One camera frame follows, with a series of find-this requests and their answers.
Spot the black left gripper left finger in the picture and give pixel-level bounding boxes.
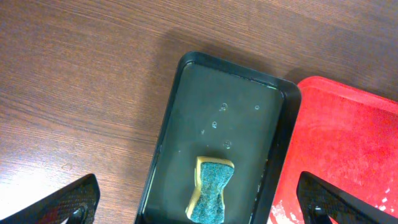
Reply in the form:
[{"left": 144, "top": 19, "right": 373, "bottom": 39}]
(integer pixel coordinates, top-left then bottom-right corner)
[{"left": 1, "top": 174, "right": 100, "bottom": 224}]

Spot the yellow green sponge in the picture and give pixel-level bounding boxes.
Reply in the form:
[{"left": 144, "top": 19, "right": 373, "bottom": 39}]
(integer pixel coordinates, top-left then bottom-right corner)
[{"left": 185, "top": 156, "right": 234, "bottom": 224}]

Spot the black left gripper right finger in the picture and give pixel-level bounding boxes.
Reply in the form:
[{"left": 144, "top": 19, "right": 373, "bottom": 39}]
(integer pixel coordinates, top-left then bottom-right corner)
[{"left": 296, "top": 171, "right": 397, "bottom": 224}]

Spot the red plastic tray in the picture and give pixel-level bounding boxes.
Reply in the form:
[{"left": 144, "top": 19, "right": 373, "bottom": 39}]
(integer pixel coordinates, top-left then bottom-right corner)
[{"left": 268, "top": 77, "right": 397, "bottom": 223}]

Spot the black plastic tray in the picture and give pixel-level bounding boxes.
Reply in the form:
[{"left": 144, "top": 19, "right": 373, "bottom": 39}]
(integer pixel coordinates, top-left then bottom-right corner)
[{"left": 136, "top": 52, "right": 302, "bottom": 223}]

